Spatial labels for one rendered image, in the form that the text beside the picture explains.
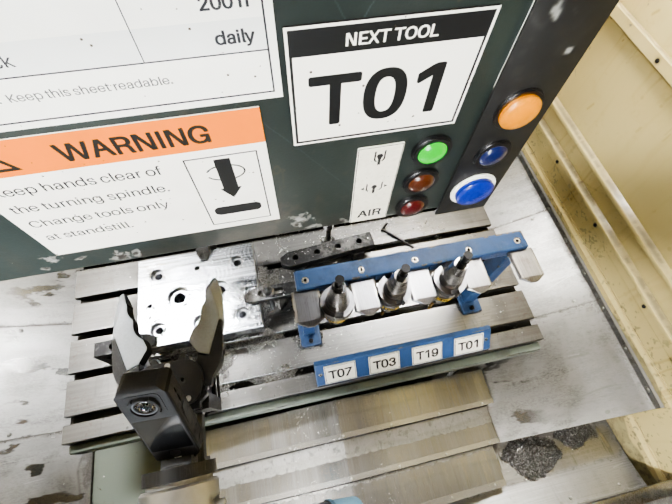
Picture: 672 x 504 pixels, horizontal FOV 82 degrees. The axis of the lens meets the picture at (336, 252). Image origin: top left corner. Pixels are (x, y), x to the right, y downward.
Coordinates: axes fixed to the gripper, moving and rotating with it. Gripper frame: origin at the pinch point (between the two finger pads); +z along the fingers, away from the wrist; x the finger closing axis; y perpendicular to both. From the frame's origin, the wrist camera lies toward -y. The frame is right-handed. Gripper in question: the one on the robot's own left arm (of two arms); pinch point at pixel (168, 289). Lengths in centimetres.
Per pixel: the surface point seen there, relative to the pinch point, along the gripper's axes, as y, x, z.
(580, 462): 80, 86, -41
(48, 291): 79, -64, 41
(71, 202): -24.1, 2.8, -3.8
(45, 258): -18.5, -2.0, -4.0
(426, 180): -21.4, 25.1, -4.3
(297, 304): 25.2, 14.5, 3.4
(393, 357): 52, 35, -6
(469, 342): 52, 55, -6
